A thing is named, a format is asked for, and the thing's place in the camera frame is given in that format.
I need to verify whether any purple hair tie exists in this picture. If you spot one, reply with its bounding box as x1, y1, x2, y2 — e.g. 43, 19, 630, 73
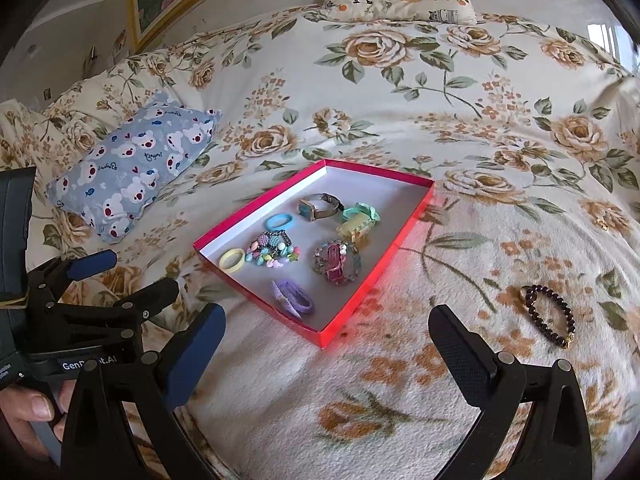
271, 279, 316, 317

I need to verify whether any person's left hand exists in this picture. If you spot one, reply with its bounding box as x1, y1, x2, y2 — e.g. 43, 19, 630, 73
0, 385, 76, 461

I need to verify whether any mint green hair tie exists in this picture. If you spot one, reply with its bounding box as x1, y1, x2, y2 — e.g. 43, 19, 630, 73
342, 202, 382, 226

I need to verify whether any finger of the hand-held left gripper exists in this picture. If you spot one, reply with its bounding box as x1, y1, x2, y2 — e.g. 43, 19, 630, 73
27, 249, 119, 306
45, 277, 180, 356

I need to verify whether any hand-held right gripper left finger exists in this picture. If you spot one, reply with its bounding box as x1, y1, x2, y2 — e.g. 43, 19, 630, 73
60, 303, 227, 480

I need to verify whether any grey sparkly bead bracelet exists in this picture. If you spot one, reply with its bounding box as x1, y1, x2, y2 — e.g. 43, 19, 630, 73
248, 229, 293, 256

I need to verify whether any blue bear print pillow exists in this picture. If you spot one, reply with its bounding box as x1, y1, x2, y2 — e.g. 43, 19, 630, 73
46, 91, 223, 245

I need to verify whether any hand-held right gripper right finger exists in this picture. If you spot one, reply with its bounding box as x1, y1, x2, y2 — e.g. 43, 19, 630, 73
428, 303, 593, 480

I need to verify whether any floral blanket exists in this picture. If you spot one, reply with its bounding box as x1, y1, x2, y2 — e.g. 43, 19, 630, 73
0, 7, 640, 480

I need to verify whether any dark bead bracelet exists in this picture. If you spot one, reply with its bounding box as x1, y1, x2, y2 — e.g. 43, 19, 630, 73
520, 284, 576, 350

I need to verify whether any yellow hair claw clip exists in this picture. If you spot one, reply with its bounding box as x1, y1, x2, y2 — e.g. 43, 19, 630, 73
336, 212, 373, 242

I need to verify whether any red shallow cardboard box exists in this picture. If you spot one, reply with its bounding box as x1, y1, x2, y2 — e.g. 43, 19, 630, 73
192, 158, 436, 349

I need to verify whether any pastel bead bracelet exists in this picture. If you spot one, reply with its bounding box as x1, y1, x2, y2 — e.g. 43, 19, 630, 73
250, 242, 302, 267

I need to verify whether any yellow ring hair tie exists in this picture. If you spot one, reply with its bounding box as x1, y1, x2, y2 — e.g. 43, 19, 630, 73
219, 248, 247, 275

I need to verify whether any gold watch with mesh strap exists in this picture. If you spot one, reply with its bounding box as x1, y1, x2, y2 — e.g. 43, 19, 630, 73
298, 192, 346, 222

